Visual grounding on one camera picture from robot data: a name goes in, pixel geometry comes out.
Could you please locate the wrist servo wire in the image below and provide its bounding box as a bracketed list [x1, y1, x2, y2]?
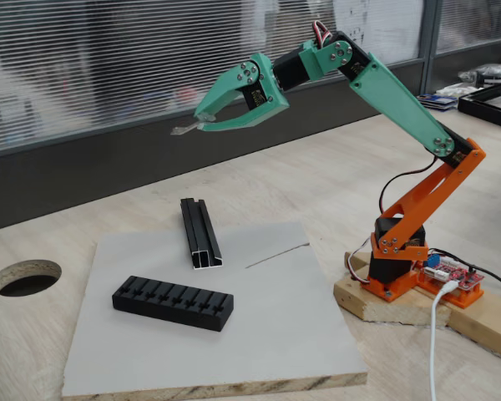
[312, 20, 333, 46]

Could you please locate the red controller board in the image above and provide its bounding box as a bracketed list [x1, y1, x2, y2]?
[421, 249, 484, 292]

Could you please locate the black power cable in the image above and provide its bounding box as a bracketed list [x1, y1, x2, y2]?
[429, 248, 501, 293]

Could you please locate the clear bag of parts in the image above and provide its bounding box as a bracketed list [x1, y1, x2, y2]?
[458, 62, 501, 89]

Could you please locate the black rectangular frame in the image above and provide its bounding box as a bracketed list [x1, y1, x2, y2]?
[458, 79, 501, 133]

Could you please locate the blue card stack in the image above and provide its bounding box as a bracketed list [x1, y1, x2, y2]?
[417, 94, 458, 113]

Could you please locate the elbow servo wire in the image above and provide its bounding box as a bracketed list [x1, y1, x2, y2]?
[378, 156, 439, 215]

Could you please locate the wooden base beam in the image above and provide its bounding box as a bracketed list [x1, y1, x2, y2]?
[344, 249, 501, 365]

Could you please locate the grey plywood board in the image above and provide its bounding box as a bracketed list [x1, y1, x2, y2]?
[61, 221, 368, 398]

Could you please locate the black slotted holder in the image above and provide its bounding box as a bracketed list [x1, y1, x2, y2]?
[111, 275, 235, 333]

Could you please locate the black aluminium profile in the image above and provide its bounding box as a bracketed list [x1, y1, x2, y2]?
[180, 198, 225, 272]

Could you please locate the thin silver metal tool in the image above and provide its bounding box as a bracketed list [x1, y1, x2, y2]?
[170, 121, 204, 137]

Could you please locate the base servo wire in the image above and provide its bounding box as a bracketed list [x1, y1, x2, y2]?
[344, 236, 372, 287]

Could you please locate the white paper poster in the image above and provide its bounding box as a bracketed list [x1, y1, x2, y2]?
[333, 0, 425, 75]

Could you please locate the white packet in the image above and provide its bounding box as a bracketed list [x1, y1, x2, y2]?
[436, 82, 468, 99]

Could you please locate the white USB cable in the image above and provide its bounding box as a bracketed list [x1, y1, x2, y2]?
[428, 280, 458, 401]

